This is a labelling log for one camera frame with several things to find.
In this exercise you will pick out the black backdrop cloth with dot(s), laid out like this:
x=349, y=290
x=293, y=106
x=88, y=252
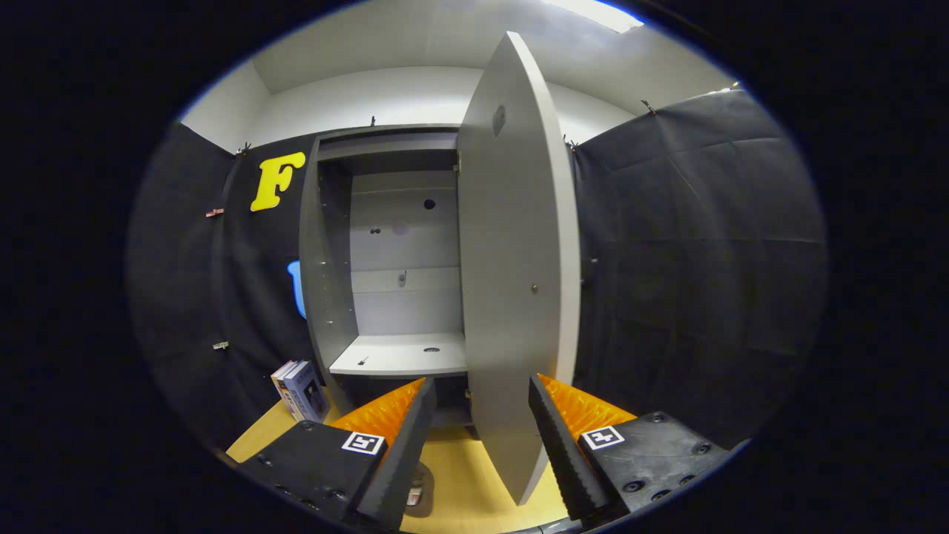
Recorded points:
x=704, y=259

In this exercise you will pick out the brown fuzzy shoe with bow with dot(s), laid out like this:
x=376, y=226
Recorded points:
x=421, y=497

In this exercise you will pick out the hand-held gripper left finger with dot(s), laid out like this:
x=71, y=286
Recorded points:
x=400, y=460

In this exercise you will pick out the grey shoe cabinet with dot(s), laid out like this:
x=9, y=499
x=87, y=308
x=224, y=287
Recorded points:
x=404, y=297

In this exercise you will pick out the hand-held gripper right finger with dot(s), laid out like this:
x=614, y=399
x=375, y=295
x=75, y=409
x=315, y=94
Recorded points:
x=563, y=452

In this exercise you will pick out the beige shoe cabinet door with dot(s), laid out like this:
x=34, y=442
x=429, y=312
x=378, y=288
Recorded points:
x=519, y=259

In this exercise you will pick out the long ceiling light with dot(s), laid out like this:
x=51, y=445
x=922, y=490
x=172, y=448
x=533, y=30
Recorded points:
x=593, y=13

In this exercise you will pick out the blue book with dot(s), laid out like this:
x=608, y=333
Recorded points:
x=308, y=391

